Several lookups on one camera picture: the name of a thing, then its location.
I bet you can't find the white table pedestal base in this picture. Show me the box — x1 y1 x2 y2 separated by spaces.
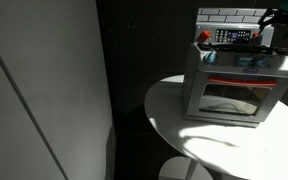
159 156 215 180

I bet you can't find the blue stove knob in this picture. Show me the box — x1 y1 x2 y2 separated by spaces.
254 56 269 69
235 55 252 68
202 50 219 66

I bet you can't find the large red stove knob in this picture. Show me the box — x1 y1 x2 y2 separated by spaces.
197 29 213 44

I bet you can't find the grey toy stove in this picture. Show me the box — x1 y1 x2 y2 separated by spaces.
182 7 288 129

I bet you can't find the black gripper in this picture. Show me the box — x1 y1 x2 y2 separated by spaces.
257 7 288 40

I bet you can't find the black burner grate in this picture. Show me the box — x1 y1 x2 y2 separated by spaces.
249 44 288 56
197 42 250 54

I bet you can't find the black stove control panel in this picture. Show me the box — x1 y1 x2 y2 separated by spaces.
213 29 253 44

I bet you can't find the grey oven door red handle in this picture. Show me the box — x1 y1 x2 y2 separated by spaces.
184 69 288 127

